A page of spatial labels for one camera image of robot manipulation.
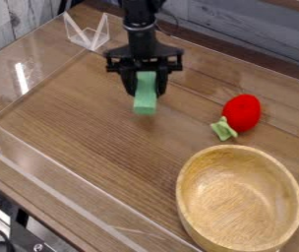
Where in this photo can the clear acrylic corner bracket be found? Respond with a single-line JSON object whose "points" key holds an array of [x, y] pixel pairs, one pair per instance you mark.
{"points": [[88, 38]]}

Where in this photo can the brown wooden bowl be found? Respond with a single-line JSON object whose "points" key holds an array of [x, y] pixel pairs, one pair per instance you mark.
{"points": [[238, 200]]}

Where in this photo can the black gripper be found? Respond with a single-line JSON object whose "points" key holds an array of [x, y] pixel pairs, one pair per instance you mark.
{"points": [[144, 54]]}

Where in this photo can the red plush strawberry toy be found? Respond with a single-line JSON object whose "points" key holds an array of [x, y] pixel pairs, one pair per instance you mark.
{"points": [[240, 116]]}

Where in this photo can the green rectangular block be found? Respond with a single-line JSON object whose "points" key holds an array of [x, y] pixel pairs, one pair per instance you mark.
{"points": [[146, 97]]}

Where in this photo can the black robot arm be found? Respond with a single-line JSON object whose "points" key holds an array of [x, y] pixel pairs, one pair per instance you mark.
{"points": [[139, 14]]}

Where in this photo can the black table clamp mount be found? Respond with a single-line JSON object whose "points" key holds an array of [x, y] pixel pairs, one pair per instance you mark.
{"points": [[25, 241]]}

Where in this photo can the clear acrylic tray wall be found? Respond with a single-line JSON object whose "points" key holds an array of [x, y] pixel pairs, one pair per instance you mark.
{"points": [[91, 167]]}

